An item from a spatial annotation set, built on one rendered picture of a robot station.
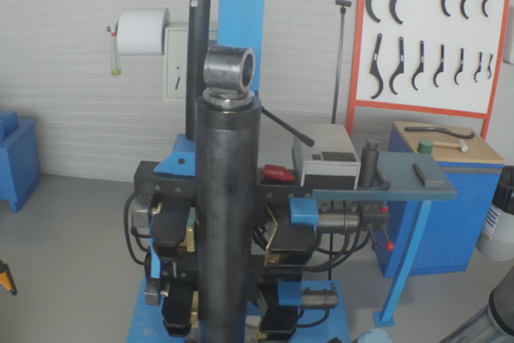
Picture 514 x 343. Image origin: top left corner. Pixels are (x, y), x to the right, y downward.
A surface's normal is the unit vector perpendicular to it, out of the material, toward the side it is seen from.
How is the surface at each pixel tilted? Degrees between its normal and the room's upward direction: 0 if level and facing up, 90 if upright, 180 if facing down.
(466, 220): 90
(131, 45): 109
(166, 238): 0
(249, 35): 90
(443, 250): 90
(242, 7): 90
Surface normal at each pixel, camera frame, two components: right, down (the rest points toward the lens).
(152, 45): -0.04, 0.77
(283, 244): 0.05, -0.91
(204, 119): -0.64, 0.28
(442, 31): -0.01, 0.40
